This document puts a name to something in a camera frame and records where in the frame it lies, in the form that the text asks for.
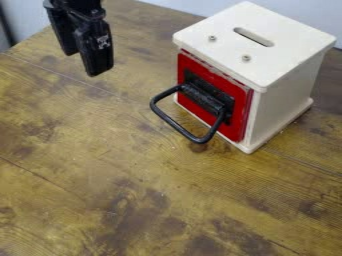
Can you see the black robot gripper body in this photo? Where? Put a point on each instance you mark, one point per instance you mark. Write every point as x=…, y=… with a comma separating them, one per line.
x=84, y=9

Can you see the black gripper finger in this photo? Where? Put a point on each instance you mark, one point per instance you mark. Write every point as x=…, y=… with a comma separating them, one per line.
x=62, y=26
x=94, y=42

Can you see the black metal drawer handle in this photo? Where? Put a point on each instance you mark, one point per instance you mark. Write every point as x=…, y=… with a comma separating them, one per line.
x=209, y=98

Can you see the red wooden drawer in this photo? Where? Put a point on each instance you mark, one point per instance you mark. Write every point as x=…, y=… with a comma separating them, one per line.
x=234, y=129

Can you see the white wooden box cabinet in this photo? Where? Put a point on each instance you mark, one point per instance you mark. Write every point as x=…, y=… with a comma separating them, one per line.
x=262, y=58

